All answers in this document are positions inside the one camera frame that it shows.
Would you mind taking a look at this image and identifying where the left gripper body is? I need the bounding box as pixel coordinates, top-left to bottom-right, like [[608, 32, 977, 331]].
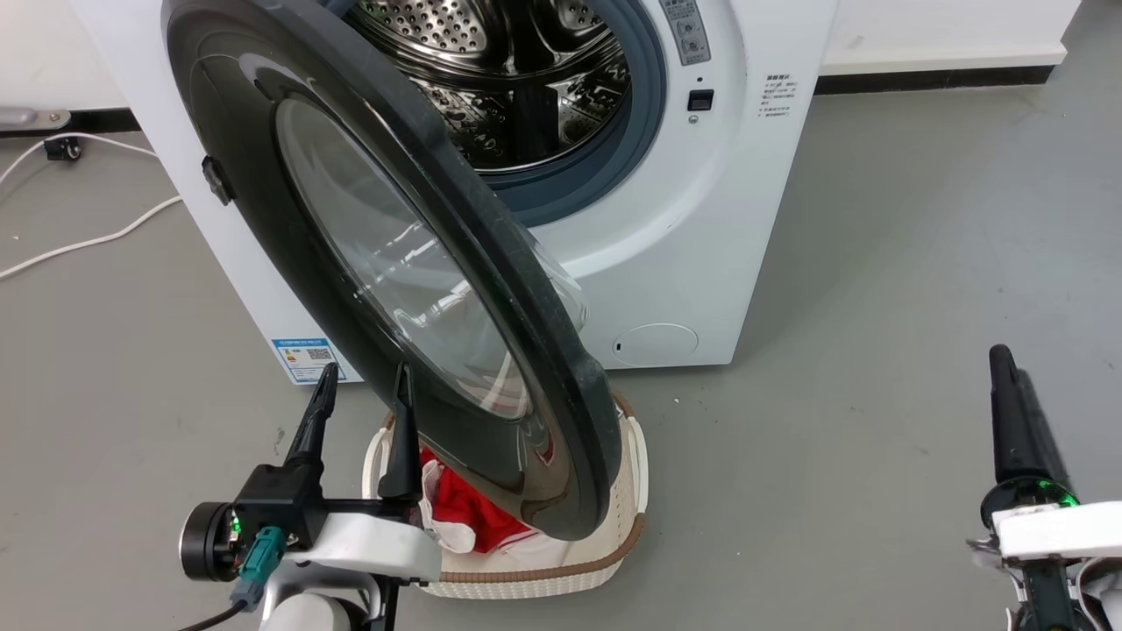
[[179, 463, 444, 585]]

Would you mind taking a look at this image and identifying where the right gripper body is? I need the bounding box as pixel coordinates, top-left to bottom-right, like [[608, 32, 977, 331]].
[[968, 475, 1122, 564]]

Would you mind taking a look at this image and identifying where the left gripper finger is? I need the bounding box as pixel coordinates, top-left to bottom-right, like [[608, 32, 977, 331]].
[[284, 362, 340, 469], [379, 362, 423, 504]]

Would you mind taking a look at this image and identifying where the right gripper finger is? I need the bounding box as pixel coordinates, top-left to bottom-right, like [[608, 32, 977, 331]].
[[1017, 370, 1070, 485], [989, 344, 1040, 485]]

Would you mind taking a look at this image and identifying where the dark round washing machine door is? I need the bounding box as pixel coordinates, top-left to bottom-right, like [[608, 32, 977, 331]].
[[160, 0, 623, 542]]

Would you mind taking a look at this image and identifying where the black door hook latch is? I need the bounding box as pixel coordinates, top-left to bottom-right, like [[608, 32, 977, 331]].
[[202, 155, 237, 208]]

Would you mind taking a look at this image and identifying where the white front-load washing machine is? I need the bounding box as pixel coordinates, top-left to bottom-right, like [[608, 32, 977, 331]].
[[70, 0, 838, 386]]

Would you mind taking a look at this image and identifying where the blue-grey rubber door gasket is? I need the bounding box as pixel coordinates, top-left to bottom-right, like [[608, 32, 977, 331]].
[[324, 0, 668, 229]]

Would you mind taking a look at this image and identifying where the blue energy label sticker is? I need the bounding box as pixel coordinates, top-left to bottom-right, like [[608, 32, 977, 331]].
[[271, 337, 348, 386]]

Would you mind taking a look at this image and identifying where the red and white garment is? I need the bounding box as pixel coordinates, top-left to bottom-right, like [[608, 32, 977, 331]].
[[418, 445, 572, 572]]

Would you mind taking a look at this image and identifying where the white woven laundry basket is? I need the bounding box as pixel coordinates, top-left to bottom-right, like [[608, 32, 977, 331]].
[[362, 391, 650, 600]]

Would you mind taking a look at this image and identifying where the round white filter cover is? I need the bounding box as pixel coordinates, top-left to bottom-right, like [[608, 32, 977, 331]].
[[612, 323, 700, 367]]

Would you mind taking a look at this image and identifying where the white low ledge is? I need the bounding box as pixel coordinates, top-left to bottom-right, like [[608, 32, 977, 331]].
[[820, 0, 1082, 77]]

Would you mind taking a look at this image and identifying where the perforated steel washer drum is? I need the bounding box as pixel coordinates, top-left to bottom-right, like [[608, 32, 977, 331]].
[[346, 0, 632, 173]]

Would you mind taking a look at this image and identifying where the grey metal bar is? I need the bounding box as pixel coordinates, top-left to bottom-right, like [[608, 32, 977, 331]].
[[0, 105, 72, 133]]

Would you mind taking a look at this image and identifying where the grey warning label sticker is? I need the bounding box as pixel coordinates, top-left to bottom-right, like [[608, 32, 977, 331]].
[[659, 0, 713, 67]]

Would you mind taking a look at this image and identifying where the black cable with teal plug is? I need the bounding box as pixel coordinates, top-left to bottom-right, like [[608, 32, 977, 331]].
[[174, 526, 290, 631]]

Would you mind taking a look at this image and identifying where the white floor cable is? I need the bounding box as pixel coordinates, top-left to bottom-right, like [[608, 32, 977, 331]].
[[0, 195, 184, 281], [0, 131, 160, 187]]

